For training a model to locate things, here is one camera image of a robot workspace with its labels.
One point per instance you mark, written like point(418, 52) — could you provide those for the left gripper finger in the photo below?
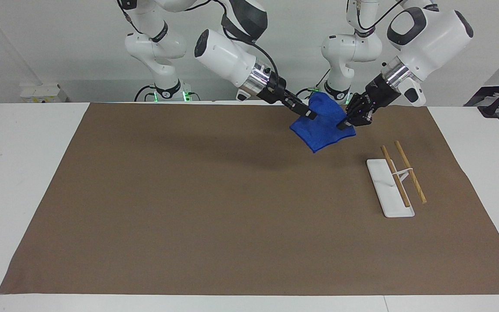
point(361, 118)
point(356, 103)

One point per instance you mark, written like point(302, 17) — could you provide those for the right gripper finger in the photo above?
point(305, 111)
point(298, 97)

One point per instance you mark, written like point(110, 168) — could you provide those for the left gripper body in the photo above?
point(381, 92)

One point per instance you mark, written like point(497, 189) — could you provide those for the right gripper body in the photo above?
point(275, 90)

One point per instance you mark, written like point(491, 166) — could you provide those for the blue towel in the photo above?
point(324, 130)

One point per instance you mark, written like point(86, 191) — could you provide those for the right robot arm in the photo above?
point(228, 58)

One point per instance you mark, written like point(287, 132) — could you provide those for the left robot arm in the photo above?
point(427, 39)

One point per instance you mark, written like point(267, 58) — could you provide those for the white rack with wooden rods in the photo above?
point(390, 190)

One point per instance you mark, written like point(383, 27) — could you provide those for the white box in background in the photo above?
point(41, 93)

